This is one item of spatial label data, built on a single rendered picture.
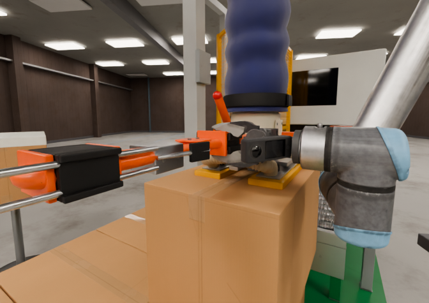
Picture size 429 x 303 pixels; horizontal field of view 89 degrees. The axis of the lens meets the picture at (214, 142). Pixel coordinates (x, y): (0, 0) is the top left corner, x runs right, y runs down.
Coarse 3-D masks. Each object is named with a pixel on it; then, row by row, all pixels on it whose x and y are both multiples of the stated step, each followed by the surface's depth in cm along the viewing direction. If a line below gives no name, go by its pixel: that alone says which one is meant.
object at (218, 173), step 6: (204, 168) 73; (210, 168) 71; (216, 168) 71; (222, 168) 71; (228, 168) 73; (198, 174) 71; (204, 174) 70; (210, 174) 69; (216, 174) 67; (222, 174) 68; (228, 174) 71
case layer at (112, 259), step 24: (144, 216) 131; (72, 240) 106; (96, 240) 106; (120, 240) 106; (144, 240) 106; (24, 264) 89; (48, 264) 89; (72, 264) 89; (96, 264) 89; (120, 264) 89; (144, 264) 89; (0, 288) 76; (24, 288) 76; (48, 288) 76; (72, 288) 76; (96, 288) 76; (120, 288) 76; (144, 288) 76
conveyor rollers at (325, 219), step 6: (324, 198) 162; (324, 204) 153; (318, 210) 140; (324, 210) 139; (330, 210) 144; (318, 216) 132; (324, 216) 130; (330, 216) 130; (318, 222) 124; (324, 222) 123; (330, 222) 128; (324, 228) 121; (330, 228) 120
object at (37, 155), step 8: (80, 144) 30; (88, 144) 30; (96, 144) 30; (24, 152) 24; (32, 152) 23; (40, 152) 23; (48, 152) 23; (56, 152) 23; (64, 152) 23; (24, 160) 24; (32, 160) 23; (40, 160) 22; (48, 160) 22; (120, 160) 28; (120, 168) 29; (48, 176) 22; (56, 176) 22; (48, 184) 22; (56, 184) 22; (24, 192) 25; (32, 192) 24; (40, 192) 23; (48, 200) 22; (56, 200) 22
